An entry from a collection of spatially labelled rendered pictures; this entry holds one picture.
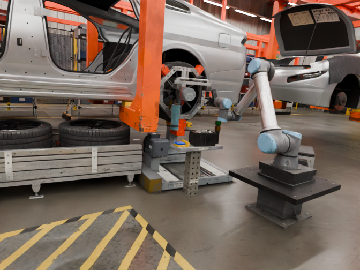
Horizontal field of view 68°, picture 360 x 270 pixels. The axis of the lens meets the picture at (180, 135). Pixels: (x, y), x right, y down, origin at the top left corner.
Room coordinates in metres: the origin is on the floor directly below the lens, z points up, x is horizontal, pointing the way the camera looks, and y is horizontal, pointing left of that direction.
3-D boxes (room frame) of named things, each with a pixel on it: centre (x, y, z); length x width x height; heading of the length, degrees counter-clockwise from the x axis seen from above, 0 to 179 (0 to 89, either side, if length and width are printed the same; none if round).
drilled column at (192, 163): (2.21, -0.13, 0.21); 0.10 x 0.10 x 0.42; 29
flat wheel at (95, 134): (2.53, 0.82, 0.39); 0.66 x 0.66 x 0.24
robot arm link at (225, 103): (2.47, -0.39, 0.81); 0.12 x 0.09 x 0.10; 29
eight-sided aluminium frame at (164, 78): (2.85, 0.01, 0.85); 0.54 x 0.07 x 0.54; 119
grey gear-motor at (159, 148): (2.66, 0.26, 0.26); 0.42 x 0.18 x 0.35; 29
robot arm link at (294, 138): (1.98, -0.83, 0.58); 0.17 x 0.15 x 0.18; 119
